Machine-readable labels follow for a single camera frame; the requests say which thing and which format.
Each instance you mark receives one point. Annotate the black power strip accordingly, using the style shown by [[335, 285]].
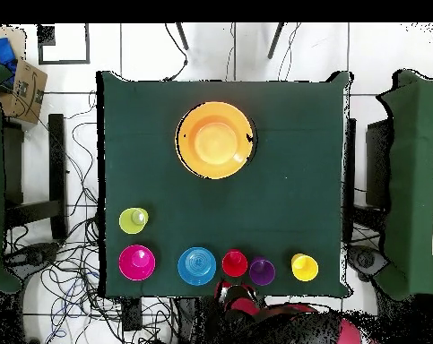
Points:
[[131, 315]]

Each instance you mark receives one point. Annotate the black square floor frame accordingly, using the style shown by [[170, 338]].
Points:
[[63, 62]]

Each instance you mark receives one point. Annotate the small red bowl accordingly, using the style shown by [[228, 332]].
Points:
[[137, 263]]

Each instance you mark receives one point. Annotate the flat cardboard sheet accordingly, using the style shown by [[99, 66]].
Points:
[[17, 36]]

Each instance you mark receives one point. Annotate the black tripod leg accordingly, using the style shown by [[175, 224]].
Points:
[[182, 36], [275, 41]]

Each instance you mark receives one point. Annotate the dark grey floor device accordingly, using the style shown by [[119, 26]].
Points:
[[368, 259]]

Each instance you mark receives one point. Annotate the dark green tablecloth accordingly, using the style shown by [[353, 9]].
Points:
[[291, 161]]

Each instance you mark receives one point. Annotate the black floor device with knob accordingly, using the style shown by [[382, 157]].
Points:
[[33, 256]]

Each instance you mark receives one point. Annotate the purple cup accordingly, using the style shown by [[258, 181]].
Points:
[[262, 272]]

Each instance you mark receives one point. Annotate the black metal stand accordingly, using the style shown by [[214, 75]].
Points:
[[57, 161]]

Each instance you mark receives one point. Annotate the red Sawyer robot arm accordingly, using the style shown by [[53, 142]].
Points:
[[295, 326]]

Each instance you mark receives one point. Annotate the blue bag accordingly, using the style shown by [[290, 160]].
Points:
[[2, 48]]

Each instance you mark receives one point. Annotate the large orange bowl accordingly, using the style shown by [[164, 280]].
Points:
[[216, 143]]

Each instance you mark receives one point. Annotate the orange yellow cup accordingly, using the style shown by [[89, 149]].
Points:
[[305, 268]]

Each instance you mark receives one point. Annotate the small blue bowl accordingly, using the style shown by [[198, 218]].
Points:
[[196, 267]]

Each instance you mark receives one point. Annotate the pale yellow translucent cup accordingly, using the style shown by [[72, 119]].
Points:
[[130, 222]]

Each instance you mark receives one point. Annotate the cardboard box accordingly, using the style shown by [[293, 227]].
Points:
[[29, 89]]

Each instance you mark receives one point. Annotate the red cup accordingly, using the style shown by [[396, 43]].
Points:
[[234, 264]]

